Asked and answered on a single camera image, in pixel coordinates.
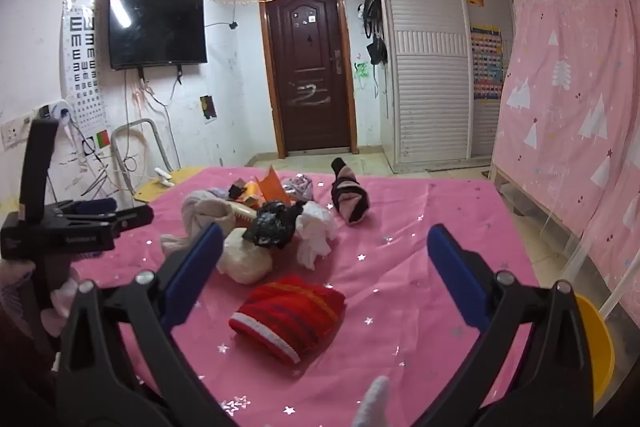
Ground black wall television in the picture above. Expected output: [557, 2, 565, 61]
[109, 0, 208, 71]

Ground white slatted wardrobe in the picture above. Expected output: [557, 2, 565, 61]
[375, 0, 516, 174]

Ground white tissue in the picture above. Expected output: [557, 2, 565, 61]
[295, 202, 337, 270]

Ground dark brown door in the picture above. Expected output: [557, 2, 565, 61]
[259, 0, 358, 158]

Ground black plastic bag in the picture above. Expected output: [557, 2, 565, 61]
[242, 200, 306, 250]

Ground eye chart poster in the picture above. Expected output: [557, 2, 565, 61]
[62, 0, 108, 142]

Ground yellow plastic bucket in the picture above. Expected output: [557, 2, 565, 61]
[575, 294, 617, 405]

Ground yellow stool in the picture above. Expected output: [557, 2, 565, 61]
[134, 167, 206, 202]

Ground white plastic bag lump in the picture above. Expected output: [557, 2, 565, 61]
[216, 227, 273, 284]

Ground white and pink cloth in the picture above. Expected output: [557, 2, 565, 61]
[160, 189, 237, 254]

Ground red striped sock bundle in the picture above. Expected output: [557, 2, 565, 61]
[229, 275, 347, 365]

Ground black and pink sock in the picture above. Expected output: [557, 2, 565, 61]
[330, 158, 373, 228]

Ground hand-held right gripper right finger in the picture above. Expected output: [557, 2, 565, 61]
[427, 223, 596, 427]

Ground grey glitter cloth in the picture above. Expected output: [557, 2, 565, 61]
[282, 174, 315, 202]

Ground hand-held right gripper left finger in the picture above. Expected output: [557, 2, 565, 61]
[55, 223, 236, 427]

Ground person's left hand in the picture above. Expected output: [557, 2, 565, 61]
[0, 259, 83, 338]

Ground white wall socket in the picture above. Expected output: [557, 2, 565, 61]
[0, 119, 29, 148]

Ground grey metal chair frame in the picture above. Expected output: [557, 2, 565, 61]
[110, 118, 174, 198]

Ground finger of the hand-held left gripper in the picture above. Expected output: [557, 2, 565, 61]
[50, 199, 119, 216]
[111, 204, 155, 230]

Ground colourful grid wall poster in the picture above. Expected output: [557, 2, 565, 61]
[470, 24, 503, 100]

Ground pink tree-print curtain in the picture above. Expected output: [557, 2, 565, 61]
[492, 0, 640, 323]

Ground pink star-print tablecloth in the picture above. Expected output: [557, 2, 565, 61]
[65, 164, 543, 427]

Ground black hanging bags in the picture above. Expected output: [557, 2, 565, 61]
[361, 0, 389, 66]

